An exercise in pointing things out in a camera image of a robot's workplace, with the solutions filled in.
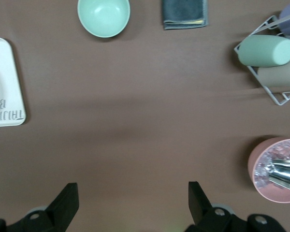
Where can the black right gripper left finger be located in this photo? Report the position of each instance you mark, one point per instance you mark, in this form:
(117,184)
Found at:
(65,207)

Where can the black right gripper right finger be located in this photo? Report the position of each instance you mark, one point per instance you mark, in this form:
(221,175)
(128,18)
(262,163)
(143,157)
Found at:
(199,207)

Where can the pink bowl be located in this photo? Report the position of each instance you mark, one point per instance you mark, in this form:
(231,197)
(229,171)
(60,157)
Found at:
(255,169)

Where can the clear plastic ice cubes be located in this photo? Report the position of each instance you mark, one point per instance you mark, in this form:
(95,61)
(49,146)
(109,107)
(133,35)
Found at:
(268,157)

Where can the shiny metal scoop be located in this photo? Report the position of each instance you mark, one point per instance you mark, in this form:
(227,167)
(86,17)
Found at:
(285,174)

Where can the cream bear print tray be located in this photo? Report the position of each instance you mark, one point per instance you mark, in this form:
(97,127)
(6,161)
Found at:
(13,79)

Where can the beige cup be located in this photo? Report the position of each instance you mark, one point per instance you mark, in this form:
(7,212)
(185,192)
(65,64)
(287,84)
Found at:
(278,76)

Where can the green cup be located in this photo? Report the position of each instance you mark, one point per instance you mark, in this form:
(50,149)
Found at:
(263,50)

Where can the mint green bowl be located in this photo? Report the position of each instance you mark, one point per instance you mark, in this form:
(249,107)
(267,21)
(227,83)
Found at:
(104,17)

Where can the folded dark grey cloth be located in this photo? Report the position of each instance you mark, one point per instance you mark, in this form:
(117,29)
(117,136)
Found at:
(183,12)

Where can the purple cup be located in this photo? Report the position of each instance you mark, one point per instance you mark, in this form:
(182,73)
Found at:
(288,24)

